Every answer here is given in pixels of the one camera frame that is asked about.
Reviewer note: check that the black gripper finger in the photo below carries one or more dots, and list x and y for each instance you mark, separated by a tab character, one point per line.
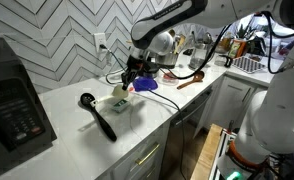
133	77
125	80

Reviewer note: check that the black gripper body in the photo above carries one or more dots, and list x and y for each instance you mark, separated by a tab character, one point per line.
135	65

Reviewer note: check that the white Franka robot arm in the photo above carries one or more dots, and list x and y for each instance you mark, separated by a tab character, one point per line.
280	113

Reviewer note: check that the clear plastic lunchbox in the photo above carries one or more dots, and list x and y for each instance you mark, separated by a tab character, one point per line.
133	100

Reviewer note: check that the small lunchbox with red food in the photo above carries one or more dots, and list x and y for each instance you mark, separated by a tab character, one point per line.
169	78

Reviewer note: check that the black slotted spoon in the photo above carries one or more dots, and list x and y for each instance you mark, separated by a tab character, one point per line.
100	120

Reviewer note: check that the brown wooden spoon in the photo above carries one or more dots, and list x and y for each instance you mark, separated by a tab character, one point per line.
191	81

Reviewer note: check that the small red orange object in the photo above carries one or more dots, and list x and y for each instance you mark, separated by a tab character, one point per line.
131	89

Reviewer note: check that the green and white packet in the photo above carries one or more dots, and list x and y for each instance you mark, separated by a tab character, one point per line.
121	105

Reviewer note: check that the stainless steel pot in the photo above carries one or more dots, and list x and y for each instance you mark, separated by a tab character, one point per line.
167	60

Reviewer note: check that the clear glass pitcher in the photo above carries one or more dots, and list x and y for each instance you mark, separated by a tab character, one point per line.
197	58

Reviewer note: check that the orange and green food packet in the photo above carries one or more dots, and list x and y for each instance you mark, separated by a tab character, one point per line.
236	48

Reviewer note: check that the black and white patterned mat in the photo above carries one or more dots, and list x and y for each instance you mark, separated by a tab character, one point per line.
248	64

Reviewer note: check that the white metal robot stand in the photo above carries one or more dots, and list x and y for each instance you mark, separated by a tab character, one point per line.
220	150

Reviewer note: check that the green potted plant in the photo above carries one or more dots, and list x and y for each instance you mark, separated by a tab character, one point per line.
245	31

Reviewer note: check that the black microwave oven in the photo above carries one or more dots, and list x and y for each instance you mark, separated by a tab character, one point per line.
12	110

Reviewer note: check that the white wall outlet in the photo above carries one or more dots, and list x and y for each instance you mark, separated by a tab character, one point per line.
100	40

